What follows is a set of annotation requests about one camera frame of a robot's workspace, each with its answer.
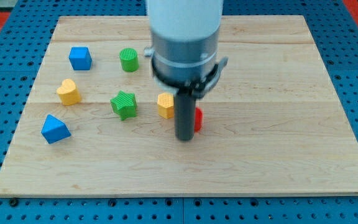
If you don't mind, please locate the blue triangle block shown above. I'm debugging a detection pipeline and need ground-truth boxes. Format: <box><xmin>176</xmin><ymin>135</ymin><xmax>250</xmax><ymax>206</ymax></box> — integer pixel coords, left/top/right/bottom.
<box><xmin>41</xmin><ymin>114</ymin><xmax>71</xmax><ymax>144</ymax></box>

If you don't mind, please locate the wooden board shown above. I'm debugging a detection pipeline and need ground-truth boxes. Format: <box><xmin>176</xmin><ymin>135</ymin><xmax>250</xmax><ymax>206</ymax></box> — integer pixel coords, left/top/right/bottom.
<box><xmin>0</xmin><ymin>16</ymin><xmax>358</xmax><ymax>198</ymax></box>

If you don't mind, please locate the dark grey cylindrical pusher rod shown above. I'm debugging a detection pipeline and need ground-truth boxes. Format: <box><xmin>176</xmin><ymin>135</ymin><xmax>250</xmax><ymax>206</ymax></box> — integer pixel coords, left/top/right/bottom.
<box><xmin>173</xmin><ymin>90</ymin><xmax>196</xmax><ymax>141</ymax></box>

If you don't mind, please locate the red block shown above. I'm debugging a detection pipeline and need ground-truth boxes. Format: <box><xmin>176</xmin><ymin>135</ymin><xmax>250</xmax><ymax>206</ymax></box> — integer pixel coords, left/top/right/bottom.
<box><xmin>194</xmin><ymin>107</ymin><xmax>203</xmax><ymax>132</ymax></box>

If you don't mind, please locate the green star block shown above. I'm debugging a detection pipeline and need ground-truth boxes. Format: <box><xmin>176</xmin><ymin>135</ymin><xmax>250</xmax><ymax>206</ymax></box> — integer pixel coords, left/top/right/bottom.
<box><xmin>110</xmin><ymin>91</ymin><xmax>137</xmax><ymax>121</ymax></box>

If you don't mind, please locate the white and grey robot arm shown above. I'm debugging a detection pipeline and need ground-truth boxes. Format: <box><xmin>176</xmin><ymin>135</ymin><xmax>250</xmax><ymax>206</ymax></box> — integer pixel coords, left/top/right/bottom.
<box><xmin>145</xmin><ymin>0</ymin><xmax>228</xmax><ymax>141</ymax></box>

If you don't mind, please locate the yellow heart block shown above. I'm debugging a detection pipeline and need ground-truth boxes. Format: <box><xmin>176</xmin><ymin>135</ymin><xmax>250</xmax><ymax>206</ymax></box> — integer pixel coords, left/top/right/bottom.
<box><xmin>56</xmin><ymin>78</ymin><xmax>81</xmax><ymax>106</ymax></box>

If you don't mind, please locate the blue cube block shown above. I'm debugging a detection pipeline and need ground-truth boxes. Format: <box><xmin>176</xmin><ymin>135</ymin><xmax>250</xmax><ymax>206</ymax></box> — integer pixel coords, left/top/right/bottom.
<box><xmin>68</xmin><ymin>47</ymin><xmax>92</xmax><ymax>70</ymax></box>

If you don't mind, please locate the yellow hexagon block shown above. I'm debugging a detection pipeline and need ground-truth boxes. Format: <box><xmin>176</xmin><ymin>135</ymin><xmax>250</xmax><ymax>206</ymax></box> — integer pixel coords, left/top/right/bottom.
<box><xmin>157</xmin><ymin>93</ymin><xmax>174</xmax><ymax>119</ymax></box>

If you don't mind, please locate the green cylinder block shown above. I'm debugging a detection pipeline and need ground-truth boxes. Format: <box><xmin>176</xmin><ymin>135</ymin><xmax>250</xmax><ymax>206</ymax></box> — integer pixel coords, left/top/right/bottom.
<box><xmin>119</xmin><ymin>48</ymin><xmax>139</xmax><ymax>72</ymax></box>

